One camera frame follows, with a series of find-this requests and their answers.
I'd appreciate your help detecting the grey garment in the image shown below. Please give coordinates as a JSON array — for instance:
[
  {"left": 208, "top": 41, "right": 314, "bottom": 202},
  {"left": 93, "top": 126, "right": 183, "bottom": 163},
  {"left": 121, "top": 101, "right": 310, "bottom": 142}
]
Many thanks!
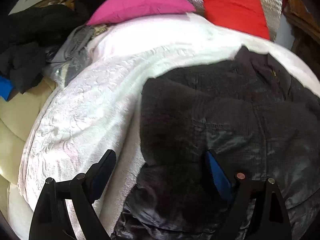
[{"left": 43, "top": 25, "right": 94, "bottom": 89}]

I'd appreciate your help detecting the blue jacket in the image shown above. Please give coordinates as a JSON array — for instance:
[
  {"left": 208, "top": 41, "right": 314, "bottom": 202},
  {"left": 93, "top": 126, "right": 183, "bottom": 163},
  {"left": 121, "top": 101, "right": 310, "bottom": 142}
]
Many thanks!
[{"left": 0, "top": 76, "right": 14, "bottom": 101}]

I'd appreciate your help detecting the red pillow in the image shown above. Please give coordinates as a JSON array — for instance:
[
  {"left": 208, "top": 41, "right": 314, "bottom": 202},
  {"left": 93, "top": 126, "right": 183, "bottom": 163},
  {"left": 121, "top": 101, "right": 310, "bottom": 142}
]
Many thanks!
[{"left": 203, "top": 0, "right": 270, "bottom": 40}]

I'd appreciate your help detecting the black quilted puffer jacket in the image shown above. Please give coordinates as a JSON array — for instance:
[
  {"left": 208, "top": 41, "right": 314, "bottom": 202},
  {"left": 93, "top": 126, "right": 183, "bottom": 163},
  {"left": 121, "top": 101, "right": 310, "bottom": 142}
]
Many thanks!
[{"left": 111, "top": 47, "right": 319, "bottom": 239}]

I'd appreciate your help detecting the pink pillow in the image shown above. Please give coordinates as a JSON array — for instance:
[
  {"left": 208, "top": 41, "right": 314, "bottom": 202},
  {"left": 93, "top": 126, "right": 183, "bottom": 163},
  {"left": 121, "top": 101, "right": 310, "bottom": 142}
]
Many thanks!
[{"left": 87, "top": 0, "right": 196, "bottom": 25}]

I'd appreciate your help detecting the wooden side table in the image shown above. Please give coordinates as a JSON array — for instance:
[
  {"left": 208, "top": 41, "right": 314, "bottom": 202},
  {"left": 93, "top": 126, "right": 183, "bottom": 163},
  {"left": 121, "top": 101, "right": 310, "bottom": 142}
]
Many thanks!
[{"left": 282, "top": 0, "right": 319, "bottom": 65}]

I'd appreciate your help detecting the white textured bed blanket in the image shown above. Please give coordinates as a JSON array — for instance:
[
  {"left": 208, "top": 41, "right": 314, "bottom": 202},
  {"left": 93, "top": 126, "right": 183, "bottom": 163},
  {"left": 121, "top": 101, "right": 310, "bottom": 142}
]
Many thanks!
[{"left": 8, "top": 13, "right": 319, "bottom": 239}]

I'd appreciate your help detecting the cream leather sofa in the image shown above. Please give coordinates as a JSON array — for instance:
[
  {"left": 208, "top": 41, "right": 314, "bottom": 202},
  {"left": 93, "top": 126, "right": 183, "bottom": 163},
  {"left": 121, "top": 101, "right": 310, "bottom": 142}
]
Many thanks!
[{"left": 0, "top": 76, "right": 60, "bottom": 221}]

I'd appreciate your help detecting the pile of black coats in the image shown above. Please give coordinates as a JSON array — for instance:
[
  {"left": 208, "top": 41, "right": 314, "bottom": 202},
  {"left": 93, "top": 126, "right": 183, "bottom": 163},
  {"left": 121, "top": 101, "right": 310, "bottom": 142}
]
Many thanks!
[{"left": 1, "top": 4, "right": 86, "bottom": 94}]

